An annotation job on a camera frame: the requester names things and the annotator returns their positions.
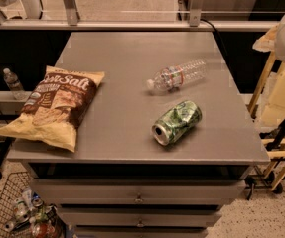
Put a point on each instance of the clear plastic water bottle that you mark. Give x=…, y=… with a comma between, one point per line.
x=175, y=76

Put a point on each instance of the brown yellow chip bag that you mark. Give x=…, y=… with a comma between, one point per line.
x=55, y=108

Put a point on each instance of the small background water bottle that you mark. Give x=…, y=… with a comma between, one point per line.
x=14, y=84

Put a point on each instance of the crushed green soda can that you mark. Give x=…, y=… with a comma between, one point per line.
x=172, y=125

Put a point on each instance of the grey drawer cabinet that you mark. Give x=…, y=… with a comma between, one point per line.
x=120, y=182

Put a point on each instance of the metal railing shelf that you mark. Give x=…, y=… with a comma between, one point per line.
x=88, y=15

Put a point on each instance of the wire basket with trash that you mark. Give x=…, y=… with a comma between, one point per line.
x=23, y=214

